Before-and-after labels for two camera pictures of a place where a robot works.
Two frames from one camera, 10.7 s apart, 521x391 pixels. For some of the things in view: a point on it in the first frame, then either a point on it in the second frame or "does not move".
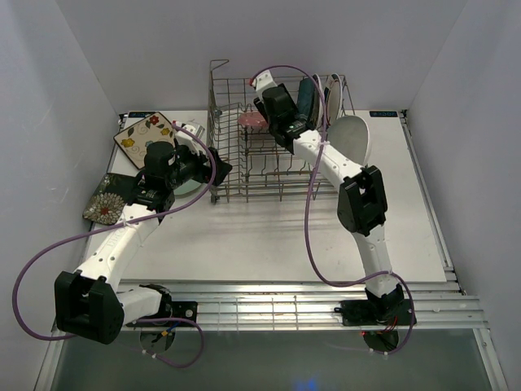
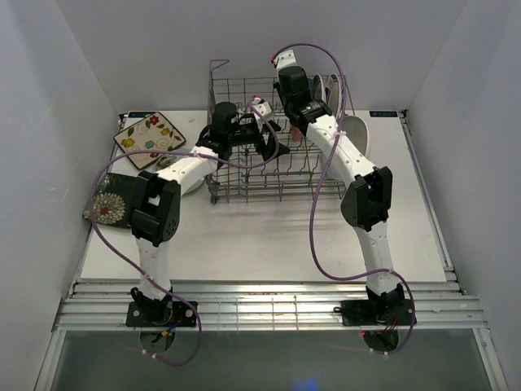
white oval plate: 349,135 does not move
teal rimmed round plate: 333,98 does not move
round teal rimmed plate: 318,100 does not move
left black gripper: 204,172 to 259,145
